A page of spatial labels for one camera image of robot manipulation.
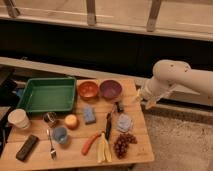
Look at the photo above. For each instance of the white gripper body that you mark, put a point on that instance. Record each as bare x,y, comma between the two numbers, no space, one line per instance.
154,89

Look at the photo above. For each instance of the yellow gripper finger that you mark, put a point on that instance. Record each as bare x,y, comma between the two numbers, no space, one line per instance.
138,97

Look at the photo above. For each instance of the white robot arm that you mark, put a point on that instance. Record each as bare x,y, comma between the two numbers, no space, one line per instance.
167,74

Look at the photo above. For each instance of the blue plastic cup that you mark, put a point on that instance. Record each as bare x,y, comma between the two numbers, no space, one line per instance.
60,135

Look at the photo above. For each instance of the small metal cup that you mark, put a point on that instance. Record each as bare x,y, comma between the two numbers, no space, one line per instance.
50,118

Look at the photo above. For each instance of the white paper cup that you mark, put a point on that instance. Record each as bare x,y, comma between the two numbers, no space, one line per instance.
19,118

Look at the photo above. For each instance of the light blue cloth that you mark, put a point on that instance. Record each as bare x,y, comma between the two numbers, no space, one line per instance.
124,123

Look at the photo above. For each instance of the purple bowl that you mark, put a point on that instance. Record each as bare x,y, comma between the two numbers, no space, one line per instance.
110,89

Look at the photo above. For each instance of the wooden table board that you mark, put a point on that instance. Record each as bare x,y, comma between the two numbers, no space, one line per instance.
69,155

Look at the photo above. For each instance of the purple grapes bunch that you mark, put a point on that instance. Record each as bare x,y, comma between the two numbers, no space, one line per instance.
122,143

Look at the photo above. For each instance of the orange bowl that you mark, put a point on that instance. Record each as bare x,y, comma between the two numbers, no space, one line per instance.
88,90

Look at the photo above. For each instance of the blue sponge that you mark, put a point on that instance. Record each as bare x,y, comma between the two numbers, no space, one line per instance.
89,116

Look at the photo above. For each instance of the yellow banana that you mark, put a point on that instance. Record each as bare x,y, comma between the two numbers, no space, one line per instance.
103,152

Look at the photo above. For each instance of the orange carrot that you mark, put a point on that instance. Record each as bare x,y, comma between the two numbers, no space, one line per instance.
87,145

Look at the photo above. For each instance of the peach apple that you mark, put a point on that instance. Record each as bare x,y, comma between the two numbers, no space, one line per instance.
71,121

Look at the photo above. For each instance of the green plastic tray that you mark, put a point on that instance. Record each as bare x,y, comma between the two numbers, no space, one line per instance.
48,95

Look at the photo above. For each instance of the metal fork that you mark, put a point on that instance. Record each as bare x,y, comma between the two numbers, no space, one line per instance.
52,150

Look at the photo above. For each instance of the black remote control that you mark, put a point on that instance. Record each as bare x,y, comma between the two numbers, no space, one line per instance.
27,147

